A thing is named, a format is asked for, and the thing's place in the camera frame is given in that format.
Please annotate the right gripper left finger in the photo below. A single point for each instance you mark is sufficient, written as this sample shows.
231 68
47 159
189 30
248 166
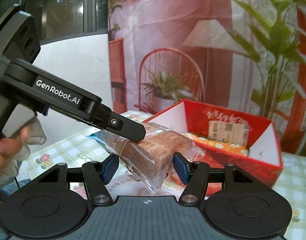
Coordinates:
96 176

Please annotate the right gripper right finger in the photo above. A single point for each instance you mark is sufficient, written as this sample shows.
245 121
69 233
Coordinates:
194 176

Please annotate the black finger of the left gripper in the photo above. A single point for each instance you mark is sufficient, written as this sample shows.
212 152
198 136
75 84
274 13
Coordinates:
126 127

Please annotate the brown tissue pack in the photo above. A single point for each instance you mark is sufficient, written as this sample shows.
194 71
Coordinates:
150 160

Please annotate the printed room backdrop cloth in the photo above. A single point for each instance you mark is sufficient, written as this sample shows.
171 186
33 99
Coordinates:
247 55

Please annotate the left hand in glove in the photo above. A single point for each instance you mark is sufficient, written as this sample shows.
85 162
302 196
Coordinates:
16 148

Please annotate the orange floral pack in box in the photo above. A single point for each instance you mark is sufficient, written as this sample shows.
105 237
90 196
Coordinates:
226 146

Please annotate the red cardboard box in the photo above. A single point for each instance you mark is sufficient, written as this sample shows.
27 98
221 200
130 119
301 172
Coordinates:
256 133

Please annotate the dark window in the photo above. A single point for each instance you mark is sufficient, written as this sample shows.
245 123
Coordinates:
57 20

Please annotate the checked tablecloth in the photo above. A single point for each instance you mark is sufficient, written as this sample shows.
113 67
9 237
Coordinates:
78 148

